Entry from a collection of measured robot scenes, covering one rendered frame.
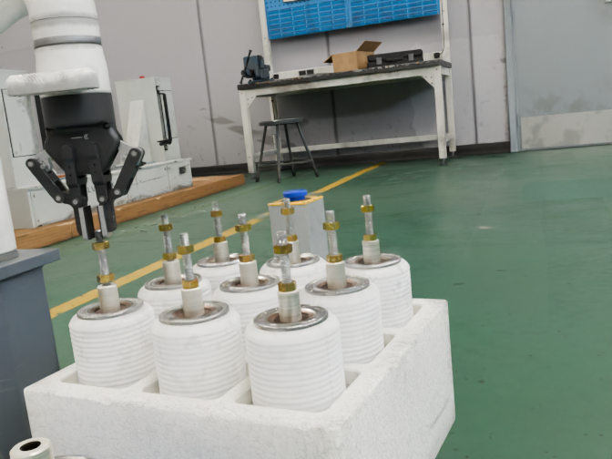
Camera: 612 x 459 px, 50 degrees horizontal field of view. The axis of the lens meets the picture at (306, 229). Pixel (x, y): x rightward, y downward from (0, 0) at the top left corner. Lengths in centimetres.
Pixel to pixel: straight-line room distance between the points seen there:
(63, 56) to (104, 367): 34
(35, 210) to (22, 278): 228
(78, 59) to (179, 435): 40
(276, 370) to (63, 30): 41
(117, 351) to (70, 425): 9
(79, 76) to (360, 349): 41
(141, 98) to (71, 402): 367
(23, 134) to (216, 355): 269
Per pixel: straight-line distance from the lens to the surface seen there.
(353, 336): 73
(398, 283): 83
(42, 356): 99
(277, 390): 64
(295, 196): 107
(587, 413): 102
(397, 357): 74
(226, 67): 622
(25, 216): 324
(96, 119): 74
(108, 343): 76
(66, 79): 70
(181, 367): 69
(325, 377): 64
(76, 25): 75
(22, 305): 96
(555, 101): 559
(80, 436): 78
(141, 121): 429
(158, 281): 89
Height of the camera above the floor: 45
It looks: 10 degrees down
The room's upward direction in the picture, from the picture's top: 6 degrees counter-clockwise
